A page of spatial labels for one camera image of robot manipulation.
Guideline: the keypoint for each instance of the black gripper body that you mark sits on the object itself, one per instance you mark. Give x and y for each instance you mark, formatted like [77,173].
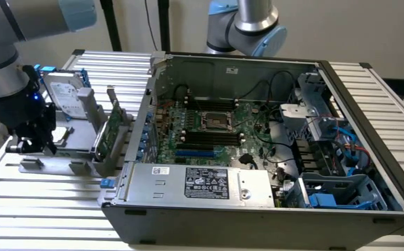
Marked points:
[17,112]

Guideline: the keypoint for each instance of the blue expansion slot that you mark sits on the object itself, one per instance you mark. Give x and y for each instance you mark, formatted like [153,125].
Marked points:
[195,153]

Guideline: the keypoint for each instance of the black expansion slot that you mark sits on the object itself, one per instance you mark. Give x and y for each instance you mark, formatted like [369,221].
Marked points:
[195,146]

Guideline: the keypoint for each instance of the black RAM slot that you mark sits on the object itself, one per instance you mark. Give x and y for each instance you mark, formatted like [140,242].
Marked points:
[214,132]
[214,136]
[212,105]
[212,99]
[212,102]
[214,143]
[212,108]
[214,140]

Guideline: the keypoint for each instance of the silver CPU chip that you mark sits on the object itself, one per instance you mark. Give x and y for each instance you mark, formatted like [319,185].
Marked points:
[64,134]

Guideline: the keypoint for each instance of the grey parts rack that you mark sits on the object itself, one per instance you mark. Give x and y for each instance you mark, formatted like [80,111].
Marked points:
[80,146]

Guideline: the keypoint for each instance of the silver hard disk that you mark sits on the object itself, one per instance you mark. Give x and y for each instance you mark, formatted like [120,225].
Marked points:
[67,94]

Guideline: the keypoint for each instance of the green graphics card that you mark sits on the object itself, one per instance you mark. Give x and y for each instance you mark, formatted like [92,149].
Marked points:
[109,130]

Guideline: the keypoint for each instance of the blue case latch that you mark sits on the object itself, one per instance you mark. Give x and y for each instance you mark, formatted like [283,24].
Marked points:
[107,183]

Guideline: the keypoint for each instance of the black stand pole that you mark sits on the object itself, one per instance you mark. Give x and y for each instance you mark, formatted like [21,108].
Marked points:
[113,23]
[164,23]

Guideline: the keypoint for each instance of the grey power supply unit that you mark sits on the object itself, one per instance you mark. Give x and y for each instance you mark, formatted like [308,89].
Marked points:
[203,183]

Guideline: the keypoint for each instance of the metal CPU socket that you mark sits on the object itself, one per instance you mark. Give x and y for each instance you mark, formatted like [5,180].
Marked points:
[216,120]

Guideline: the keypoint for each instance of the green motherboard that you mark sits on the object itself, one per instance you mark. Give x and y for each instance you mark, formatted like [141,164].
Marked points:
[251,123]

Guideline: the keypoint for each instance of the black open PC case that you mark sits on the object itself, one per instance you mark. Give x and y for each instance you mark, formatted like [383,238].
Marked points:
[244,225]

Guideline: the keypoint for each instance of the black finned heatsink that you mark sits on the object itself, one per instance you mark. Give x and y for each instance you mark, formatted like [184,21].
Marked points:
[308,155]

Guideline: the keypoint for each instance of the metal disk bay cage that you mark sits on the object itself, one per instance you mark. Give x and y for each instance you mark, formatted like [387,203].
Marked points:
[316,104]

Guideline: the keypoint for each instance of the blue plastic drive clip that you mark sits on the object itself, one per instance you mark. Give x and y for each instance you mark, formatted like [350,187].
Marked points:
[323,200]

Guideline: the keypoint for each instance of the blue disk carrier frame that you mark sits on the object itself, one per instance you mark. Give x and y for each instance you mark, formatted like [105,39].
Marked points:
[85,78]

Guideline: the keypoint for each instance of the black bracket beside table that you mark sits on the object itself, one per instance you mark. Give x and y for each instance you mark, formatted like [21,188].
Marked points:
[402,87]

